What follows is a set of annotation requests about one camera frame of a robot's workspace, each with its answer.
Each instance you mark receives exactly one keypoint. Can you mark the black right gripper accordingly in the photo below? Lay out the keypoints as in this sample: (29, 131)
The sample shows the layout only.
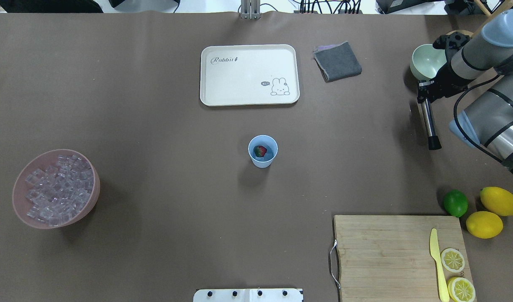
(446, 78)

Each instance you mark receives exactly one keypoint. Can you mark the steel muddler black tip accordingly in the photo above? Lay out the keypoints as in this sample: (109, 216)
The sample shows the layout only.
(432, 138)

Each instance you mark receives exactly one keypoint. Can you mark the red strawberry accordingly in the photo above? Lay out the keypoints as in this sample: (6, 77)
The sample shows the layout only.
(260, 151)

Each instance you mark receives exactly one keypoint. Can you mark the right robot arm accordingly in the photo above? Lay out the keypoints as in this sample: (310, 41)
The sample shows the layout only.
(479, 70)

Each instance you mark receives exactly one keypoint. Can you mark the light blue plastic cup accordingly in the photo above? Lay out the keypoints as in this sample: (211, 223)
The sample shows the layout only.
(269, 143)

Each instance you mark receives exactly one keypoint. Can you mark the clear ice cubes pile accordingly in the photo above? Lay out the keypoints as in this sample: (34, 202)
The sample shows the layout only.
(60, 192)

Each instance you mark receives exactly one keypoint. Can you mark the mint green bowl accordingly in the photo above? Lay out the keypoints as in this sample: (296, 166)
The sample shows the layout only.
(426, 61)

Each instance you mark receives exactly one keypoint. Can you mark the wooden glass stand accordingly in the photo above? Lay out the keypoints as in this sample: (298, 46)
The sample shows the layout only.
(504, 5)

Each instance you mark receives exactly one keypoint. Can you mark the grey folded cloth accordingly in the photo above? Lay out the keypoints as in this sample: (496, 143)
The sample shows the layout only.
(337, 61)

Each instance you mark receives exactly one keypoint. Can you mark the green lime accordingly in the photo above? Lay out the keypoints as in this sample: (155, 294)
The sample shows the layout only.
(455, 203)

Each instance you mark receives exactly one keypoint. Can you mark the yellow lemon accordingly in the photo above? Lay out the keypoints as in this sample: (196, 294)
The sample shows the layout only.
(484, 224)
(497, 200)

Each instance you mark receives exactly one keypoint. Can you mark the yellow plastic knife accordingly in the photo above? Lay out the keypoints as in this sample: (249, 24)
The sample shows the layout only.
(434, 250)

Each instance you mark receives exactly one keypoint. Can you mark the lemon half slice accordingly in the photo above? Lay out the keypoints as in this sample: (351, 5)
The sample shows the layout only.
(461, 289)
(453, 260)

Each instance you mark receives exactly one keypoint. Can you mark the wooden cutting board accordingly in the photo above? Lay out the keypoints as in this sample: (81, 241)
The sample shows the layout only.
(386, 258)

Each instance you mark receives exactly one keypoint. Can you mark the cream rabbit tray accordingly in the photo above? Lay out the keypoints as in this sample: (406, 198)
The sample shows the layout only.
(249, 75)

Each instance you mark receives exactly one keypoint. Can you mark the pink bowl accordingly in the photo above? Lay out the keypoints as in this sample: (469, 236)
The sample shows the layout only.
(21, 205)

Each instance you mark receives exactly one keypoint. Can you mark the aluminium frame post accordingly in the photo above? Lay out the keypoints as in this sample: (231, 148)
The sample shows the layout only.
(250, 9)

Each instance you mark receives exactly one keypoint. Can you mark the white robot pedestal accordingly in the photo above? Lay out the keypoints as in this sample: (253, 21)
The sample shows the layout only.
(249, 295)

